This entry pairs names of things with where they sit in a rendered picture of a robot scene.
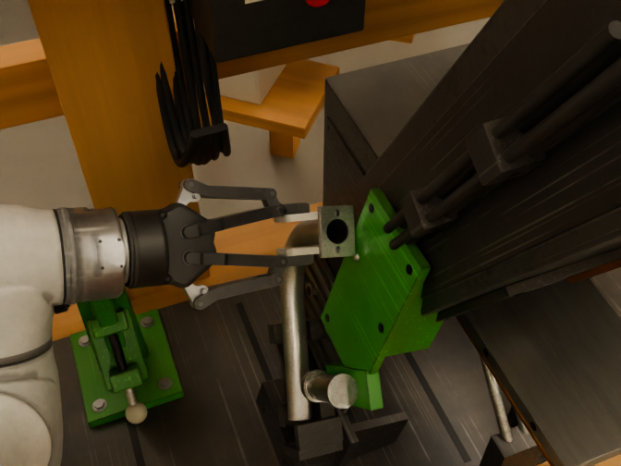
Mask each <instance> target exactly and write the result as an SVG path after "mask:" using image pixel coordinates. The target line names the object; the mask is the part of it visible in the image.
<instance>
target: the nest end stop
mask: <svg viewBox="0 0 621 466"><path fill-rule="evenodd" d="M283 450H284V454H286V455H288V456H290V457H292V458H294V459H296V460H306V459H310V458H314V457H318V456H321V455H325V454H329V453H333V452H337V451H340V450H343V441H340V442H336V443H333V444H329V445H325V446H321V447H317V448H310V449H306V450H302V451H298V450H297V446H296V442H291V443H287V444H284V445H283Z"/></svg>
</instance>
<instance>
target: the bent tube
mask: <svg viewBox="0 0 621 466"><path fill-rule="evenodd" d="M335 210H336V211H337V212H338V214H337V216H335V214H334V212H335ZM313 244H318V245H319V257H320V258H333V257H349V256H355V255H356V253H355V225H354V205H331V206H318V219H314V220H305V221H302V222H300V223H299V224H298V225H296V226H295V228H294V229H293V230H292V232H291V233H290V235H289V237H288V239H287V241H286V246H285V248H292V247H303V246H312V245H313ZM336 247H338V248H339V251H338V252H336V251H335V248H336ZM305 266H306V265H300V266H289V267H288V268H286V269H285V271H284V273H283V278H284V281H283V283H282V284H281V285H280V300H281V314H282V328H283V343H284V357H285V372H286V399H287V414H288V420H290V421H303V420H309V419H311V418H312V409H311V401H310V400H307V399H306V398H305V397H304V396H303V394H302V392H301V380H302V378H303V376H304V375H305V374H306V373H307V372H308V371H309V370H310V368H309V354H308V340H307V327H306V313H305V300H304V273H305Z"/></svg>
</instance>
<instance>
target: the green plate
mask: <svg viewBox="0 0 621 466"><path fill-rule="evenodd" d="M395 215H396V211H395V210H394V208H393V206H392V205H391V203H390V202H389V201H388V200H387V198H386V197H385V195H384V193H383V191H382V190H381V189H380V188H372V189H371V190H370V193H369V195H368V198H367V200H366V202H365V204H364V207H363V209H362V212H361V215H360V217H359V221H358V223H357V225H356V228H355V252H356V253H357V254H358V255H359V261H358V262H357V263H356V262H355V261H354V259H353V256H349V257H344V259H343V261H342V263H341V266H340V268H339V271H338V273H337V276H336V278H335V282H334V284H333V287H332V289H331V292H330V294H329V297H328V299H327V302H326V303H325V306H324V308H323V313H322V315H321V319H322V322H323V325H324V327H325V329H326V331H327V333H328V335H329V337H330V339H331V340H332V342H333V344H334V346H335V349H336V351H337V353H338V356H339V358H340V360H341V362H342V363H343V365H344V366H346V367H352V368H359V369H365V370H368V373H369V374H377V373H378V371H379V369H380V367H381V365H382V363H383V361H384V358H385V357H386V356H391V355H397V354H401V353H406V352H411V351H416V350H425V349H428V348H429V347H430V346H431V344H432V342H433V340H434V338H435V336H436V334H437V333H438V331H439V329H440V327H441V326H442V324H443V322H444V320H443V321H440V322H436V318H437V314H438V313H439V312H437V313H432V314H429V315H426V316H422V315H421V312H420V311H421V305H422V301H423V299H422V298H421V292H422V288H423V283H424V281H425V279H426V277H427V275H428V274H429V272H430V270H431V266H430V264H429V263H428V261H427V260H426V258H425V257H424V255H423V254H422V252H421V251H420V248H419V247H418V245H417V244H416V242H415V243H413V244H411V245H408V244H407V243H405V244H403V245H402V246H400V247H399V248H398V249H396V250H391V249H390V247H389V243H390V241H391V240H392V239H394V238H395V237H397V236H398V235H399V234H400V233H402V232H403V231H404V230H405V229H406V228H404V229H403V228H401V227H400V226H398V227H397V228H396V229H395V230H394V231H392V232H391V233H389V234H387V233H384V225H385V224H386V223H387V222H388V221H389V220H390V219H392V218H393V217H394V216H395Z"/></svg>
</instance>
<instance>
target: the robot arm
mask: <svg viewBox="0 0 621 466"><path fill-rule="evenodd" d="M178 187H179V193H178V195H177V199H176V202H175V203H171V204H169V205H167V206H166V207H165V208H162V209H153V210H140V211H126V212H122V213H121V214H120V215H119V216H117V213H116V210H115V209H114V208H112V207H109V208H103V209H93V208H91V209H88V208H87V207H73V208H66V207H60V208H58V209H41V208H32V207H28V206H24V205H19V204H0V466H60V464H61V459H62V452H63V416H62V402H61V391H60V384H59V375H58V369H57V365H56V362H55V356H54V349H53V340H52V326H53V316H54V307H55V306H57V305H63V304H69V305H70V304H75V303H77V302H84V301H92V300H107V299H114V298H118V297H119V296H120V295H121V294H122V293H123V290H124V286H126V287H127V288H147V287H154V286H162V285H173V286H175V287H178V288H183V290H184V291H185V293H186V295H187V297H188V298H189V300H188V304H189V306H190V307H192V308H195V309H198V310H202V309H204V308H206V307H207V306H209V305H210V304H212V303H213V302H215V301H216V300H220V299H224V298H228V297H232V296H236V295H240V294H244V293H248V292H252V291H256V290H260V289H264V288H271V287H275V286H279V285H281V284H282V283H283V281H284V278H283V273H284V271H285V269H286V268H288V267H289V266H300V265H310V264H313V263H314V261H313V254H317V253H319V245H315V246H303V247H292V248H280V249H277V250H276V254H277V255H259V254H240V253H221V252H216V248H215V246H214V243H213V242H214V236H215V232H217V231H222V230H225V229H228V228H231V227H238V226H243V225H246V224H250V223H254V222H258V221H262V220H266V219H270V218H273V219H274V221H275V223H286V222H296V221H305V220H314V219H318V212H310V204H309V203H306V202H297V203H287V204H282V203H280V202H279V201H278V199H277V197H276V195H277V193H276V190H275V189H272V188H253V187H231V186H209V185H206V184H204V183H201V182H199V181H197V180H195V179H193V178H189V179H184V180H181V181H180V182H179V183H178ZM200 198H204V199H229V200H256V201H262V203H263V206H264V207H260V208H256V209H252V210H248V211H244V212H240V213H236V214H231V215H225V216H220V217H216V218H212V219H206V218H205V217H203V216H202V215H200V214H198V213H196V212H195V211H193V210H192V209H190V208H189V207H187V204H188V203H189V202H198V201H199V200H200ZM212 265H235V266H258V267H269V269H268V272H267V273H266V274H262V275H257V276H250V277H246V278H242V279H238V280H234V281H229V282H225V283H221V284H217V285H212V286H209V287H206V286H204V285H197V286H195V285H194V284H193V282H194V281H196V280H197V279H198V278H199V277H200V276H201V275H202V274H203V273H204V272H206V271H207V270H208V269H209V268H210V267H211V266H212Z"/></svg>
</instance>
